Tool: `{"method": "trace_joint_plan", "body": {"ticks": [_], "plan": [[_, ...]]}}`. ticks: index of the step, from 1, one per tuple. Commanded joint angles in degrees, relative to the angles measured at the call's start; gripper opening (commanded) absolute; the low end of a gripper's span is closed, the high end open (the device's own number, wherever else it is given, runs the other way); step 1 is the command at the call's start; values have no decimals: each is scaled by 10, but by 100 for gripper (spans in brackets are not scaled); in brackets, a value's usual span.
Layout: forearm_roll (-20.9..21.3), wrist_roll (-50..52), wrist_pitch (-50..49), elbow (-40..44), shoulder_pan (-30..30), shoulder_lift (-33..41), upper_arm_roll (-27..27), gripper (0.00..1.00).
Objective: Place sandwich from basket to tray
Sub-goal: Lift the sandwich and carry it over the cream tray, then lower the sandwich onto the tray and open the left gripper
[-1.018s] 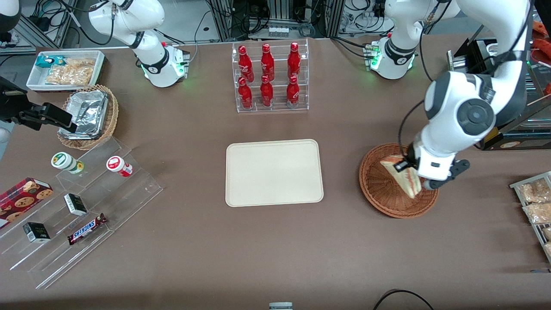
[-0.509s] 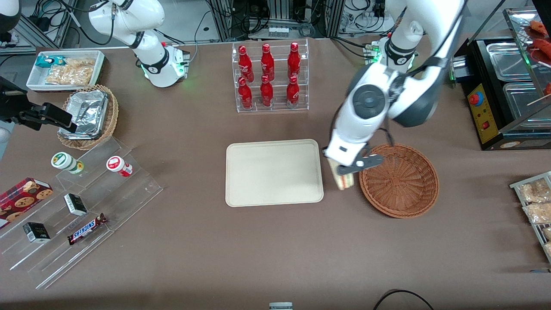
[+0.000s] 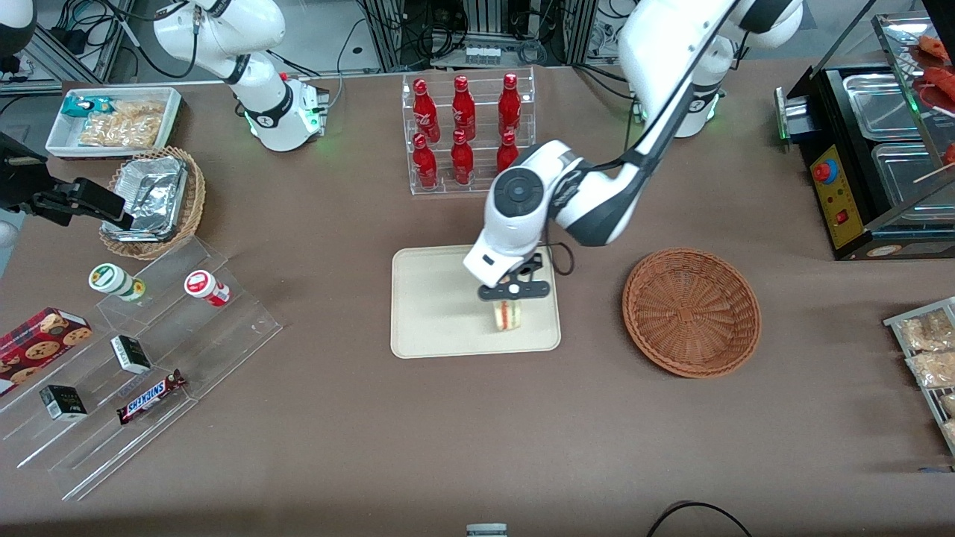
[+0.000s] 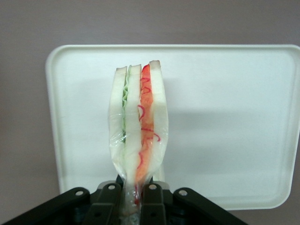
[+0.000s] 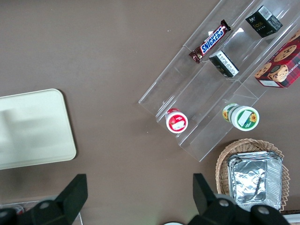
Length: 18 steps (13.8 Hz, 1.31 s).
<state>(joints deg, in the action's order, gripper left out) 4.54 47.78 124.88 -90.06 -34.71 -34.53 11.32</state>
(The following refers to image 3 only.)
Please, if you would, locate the black yellow food warmer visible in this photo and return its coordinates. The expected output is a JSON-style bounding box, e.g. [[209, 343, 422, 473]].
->
[[774, 11, 955, 262]]

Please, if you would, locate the clear bag of chips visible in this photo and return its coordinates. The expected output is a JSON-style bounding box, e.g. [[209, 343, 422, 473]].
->
[[78, 100, 166, 149]]

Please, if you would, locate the red cookie box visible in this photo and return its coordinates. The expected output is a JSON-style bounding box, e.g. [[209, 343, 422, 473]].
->
[[0, 307, 93, 397]]

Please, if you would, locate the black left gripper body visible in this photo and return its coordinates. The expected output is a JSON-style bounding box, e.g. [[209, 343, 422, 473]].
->
[[477, 253, 552, 302]]

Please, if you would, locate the green lid cup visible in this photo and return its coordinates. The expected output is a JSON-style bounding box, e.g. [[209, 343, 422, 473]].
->
[[88, 263, 147, 303]]

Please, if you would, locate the Snickers bar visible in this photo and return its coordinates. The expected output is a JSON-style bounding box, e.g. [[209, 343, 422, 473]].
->
[[116, 368, 187, 426]]

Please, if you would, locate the brown round wicker basket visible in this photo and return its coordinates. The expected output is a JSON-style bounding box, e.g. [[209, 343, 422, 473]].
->
[[621, 248, 762, 379]]

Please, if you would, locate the white rectangular bin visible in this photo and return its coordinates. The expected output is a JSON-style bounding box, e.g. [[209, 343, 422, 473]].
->
[[45, 87, 184, 162]]

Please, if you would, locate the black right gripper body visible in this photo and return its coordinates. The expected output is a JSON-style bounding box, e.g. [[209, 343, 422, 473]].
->
[[0, 132, 57, 214]]

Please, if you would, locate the tray of packaged snacks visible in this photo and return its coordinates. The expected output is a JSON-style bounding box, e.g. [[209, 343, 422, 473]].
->
[[883, 296, 955, 456]]

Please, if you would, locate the small black box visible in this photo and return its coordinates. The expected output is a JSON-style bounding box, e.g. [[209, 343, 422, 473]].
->
[[110, 335, 153, 375], [39, 384, 89, 423]]

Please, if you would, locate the clear acrylic stepped display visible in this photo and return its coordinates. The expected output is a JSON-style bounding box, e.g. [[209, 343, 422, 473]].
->
[[0, 236, 284, 502]]

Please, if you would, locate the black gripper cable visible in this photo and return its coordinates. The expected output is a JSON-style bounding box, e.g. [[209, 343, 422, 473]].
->
[[543, 240, 576, 277]]

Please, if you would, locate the cream plastic tray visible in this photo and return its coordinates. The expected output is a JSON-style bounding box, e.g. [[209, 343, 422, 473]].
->
[[391, 245, 562, 359]]

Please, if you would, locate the foil container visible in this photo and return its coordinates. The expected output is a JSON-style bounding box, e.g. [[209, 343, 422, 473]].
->
[[104, 154, 189, 242]]

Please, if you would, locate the aluminium frame rack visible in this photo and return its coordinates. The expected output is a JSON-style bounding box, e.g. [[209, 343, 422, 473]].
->
[[358, 0, 599, 72]]

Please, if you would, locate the red lid cup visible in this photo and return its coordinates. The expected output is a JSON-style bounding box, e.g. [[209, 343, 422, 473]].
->
[[184, 269, 232, 308]]

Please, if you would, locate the clear acrylic bottle rack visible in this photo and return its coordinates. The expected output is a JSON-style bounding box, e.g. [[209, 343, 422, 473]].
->
[[401, 66, 537, 197]]

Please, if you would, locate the steel pan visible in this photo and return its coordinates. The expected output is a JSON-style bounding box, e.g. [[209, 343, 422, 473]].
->
[[871, 142, 955, 225], [842, 72, 924, 142]]

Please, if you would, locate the light wicker basket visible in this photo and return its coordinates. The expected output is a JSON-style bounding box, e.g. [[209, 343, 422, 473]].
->
[[98, 146, 207, 261]]

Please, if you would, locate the teal snack bag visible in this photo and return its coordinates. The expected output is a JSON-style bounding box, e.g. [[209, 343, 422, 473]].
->
[[61, 95, 114, 119]]

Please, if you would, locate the red cola bottle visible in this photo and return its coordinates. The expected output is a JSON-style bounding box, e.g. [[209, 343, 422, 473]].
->
[[451, 129, 475, 186], [413, 78, 441, 144], [413, 133, 439, 189], [496, 131, 521, 175], [451, 75, 477, 141], [498, 72, 522, 137]]

